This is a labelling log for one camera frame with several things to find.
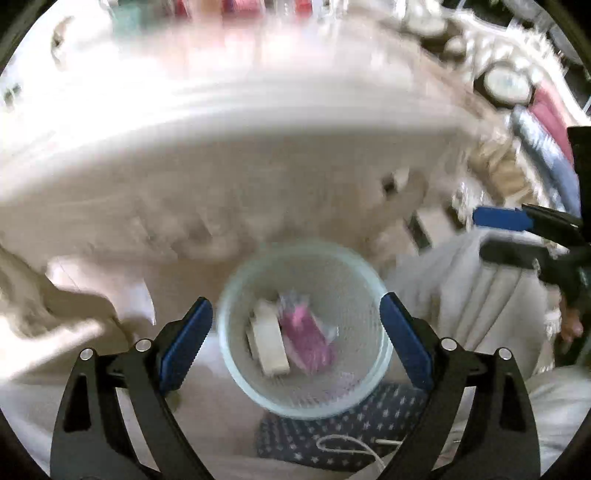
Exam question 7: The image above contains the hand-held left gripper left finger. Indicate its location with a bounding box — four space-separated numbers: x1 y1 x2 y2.
50 296 214 480

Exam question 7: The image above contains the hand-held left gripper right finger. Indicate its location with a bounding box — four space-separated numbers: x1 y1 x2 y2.
379 292 541 480

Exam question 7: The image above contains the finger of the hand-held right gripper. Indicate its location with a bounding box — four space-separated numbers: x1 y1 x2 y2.
479 239 561 278
473 203 586 233

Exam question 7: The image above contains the light green mesh wastebasket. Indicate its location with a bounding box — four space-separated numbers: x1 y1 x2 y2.
216 239 394 420

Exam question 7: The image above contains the white charger block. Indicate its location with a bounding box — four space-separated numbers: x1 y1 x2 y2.
246 298 292 378

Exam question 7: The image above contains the red snack packet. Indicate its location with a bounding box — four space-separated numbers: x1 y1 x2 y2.
276 290 339 376

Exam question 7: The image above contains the person's right hand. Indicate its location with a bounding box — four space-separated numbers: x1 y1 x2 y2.
558 295 586 343

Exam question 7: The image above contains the beige trousers leg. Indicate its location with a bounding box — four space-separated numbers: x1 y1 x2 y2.
387 234 591 480

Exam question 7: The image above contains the blue striped cloth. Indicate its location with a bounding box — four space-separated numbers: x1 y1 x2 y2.
509 105 581 210

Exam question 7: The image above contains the pink cloth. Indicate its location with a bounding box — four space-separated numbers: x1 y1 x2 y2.
530 87 574 155

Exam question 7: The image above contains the round-pattern dark cushion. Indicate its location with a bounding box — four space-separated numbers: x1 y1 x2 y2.
484 64 533 108

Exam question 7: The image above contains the navy star-print cloth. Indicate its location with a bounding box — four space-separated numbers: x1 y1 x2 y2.
255 382 428 473

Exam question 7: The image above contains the ornate cream sofa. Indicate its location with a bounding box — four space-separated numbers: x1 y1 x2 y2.
402 0 591 222

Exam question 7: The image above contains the ornate cream coffee table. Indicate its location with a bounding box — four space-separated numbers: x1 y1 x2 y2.
0 0 492 386

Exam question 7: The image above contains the white cord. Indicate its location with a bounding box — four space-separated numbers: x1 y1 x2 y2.
317 435 402 472

